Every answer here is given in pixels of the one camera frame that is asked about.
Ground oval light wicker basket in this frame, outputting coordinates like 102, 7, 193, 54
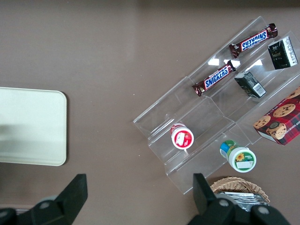
209, 176, 270, 207

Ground green lid white jar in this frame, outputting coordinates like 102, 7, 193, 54
219, 139, 257, 173

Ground Snickers chocolate bar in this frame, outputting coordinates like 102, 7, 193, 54
229, 22, 279, 60
192, 59, 238, 98

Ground clear acrylic tiered shelf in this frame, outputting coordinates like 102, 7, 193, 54
133, 15, 300, 195

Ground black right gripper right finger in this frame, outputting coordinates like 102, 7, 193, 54
187, 172, 292, 225

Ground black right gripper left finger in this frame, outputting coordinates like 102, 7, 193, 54
0, 173, 89, 225

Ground stacked aluminium foil trays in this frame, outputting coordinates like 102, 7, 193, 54
215, 190, 268, 207

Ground red lid white jar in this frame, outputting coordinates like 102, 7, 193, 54
170, 122, 195, 150

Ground red tartan cookie box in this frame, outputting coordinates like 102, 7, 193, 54
253, 86, 300, 146

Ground beige plastic serving tray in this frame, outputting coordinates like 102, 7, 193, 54
0, 87, 68, 167

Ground small dark green box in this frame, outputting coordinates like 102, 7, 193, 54
267, 37, 299, 70
234, 71, 267, 98

